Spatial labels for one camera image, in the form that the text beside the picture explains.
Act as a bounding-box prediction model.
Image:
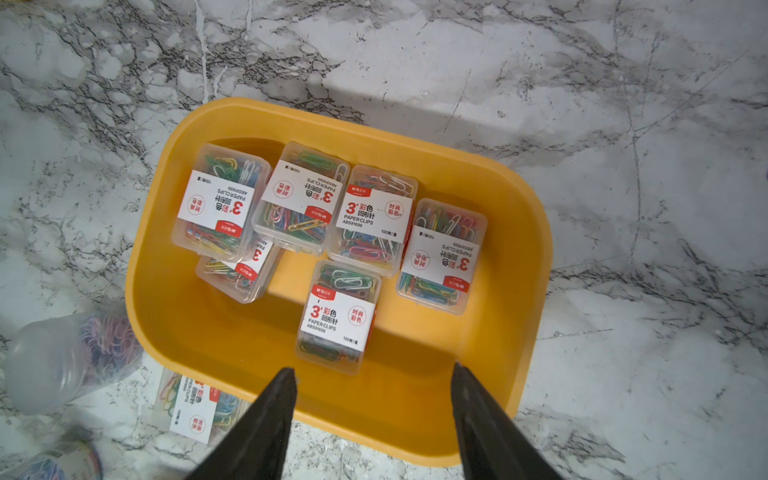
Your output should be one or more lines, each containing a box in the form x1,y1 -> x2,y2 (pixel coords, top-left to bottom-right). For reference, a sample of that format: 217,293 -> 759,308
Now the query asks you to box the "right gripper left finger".
186,367 -> 297,480

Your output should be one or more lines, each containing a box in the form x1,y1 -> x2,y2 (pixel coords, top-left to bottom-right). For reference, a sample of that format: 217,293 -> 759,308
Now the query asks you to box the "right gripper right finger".
451,363 -> 561,480

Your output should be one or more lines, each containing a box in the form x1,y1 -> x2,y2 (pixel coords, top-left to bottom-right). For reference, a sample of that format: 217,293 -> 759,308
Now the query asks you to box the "clear paper clip box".
149,368 -> 250,445

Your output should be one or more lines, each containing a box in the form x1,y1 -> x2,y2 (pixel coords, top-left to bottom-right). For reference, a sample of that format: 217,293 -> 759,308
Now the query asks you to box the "yellow plastic storage box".
126,98 -> 553,466

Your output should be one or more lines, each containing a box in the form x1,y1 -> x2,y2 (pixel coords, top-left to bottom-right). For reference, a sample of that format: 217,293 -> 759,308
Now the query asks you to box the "round clear clip jar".
4,306 -> 144,415

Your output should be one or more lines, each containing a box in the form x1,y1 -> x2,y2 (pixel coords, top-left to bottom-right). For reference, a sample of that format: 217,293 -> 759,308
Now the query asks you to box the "paper clip box front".
295,260 -> 382,375

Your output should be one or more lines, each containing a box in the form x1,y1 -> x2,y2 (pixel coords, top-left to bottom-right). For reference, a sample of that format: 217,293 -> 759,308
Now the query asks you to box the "paper clip box underneath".
196,234 -> 283,304

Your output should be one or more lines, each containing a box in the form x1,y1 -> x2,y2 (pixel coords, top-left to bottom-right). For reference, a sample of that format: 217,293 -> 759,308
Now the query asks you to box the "paper clip box right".
396,198 -> 488,315

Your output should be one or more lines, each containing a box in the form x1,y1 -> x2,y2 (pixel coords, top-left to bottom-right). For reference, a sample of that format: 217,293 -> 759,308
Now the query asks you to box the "paper clip box far left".
171,143 -> 272,263

